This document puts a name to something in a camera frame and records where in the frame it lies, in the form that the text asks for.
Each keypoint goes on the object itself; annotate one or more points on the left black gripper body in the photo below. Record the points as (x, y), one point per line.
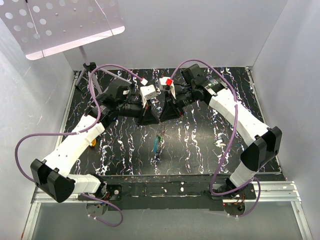
(134, 110)

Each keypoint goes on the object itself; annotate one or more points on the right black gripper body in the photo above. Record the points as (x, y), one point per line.
(183, 100)

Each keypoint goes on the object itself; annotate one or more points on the silver key with green tag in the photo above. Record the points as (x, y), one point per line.
(220, 143)

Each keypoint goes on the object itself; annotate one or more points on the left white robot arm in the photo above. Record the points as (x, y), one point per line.
(52, 174)

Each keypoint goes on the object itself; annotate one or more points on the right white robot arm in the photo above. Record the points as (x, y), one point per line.
(263, 142)

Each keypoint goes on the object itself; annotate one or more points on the colourful toy blocks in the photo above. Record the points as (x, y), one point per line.
(93, 143)

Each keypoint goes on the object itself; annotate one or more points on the perforated music stand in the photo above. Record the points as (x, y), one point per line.
(35, 34)

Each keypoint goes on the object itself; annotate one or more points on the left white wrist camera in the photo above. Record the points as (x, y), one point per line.
(147, 92)

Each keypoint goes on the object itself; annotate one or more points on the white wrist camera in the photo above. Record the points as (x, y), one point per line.
(147, 92)
(167, 84)

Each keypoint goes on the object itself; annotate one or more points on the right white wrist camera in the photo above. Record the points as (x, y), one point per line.
(167, 84)

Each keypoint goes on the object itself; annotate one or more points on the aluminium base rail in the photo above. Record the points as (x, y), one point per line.
(168, 198)

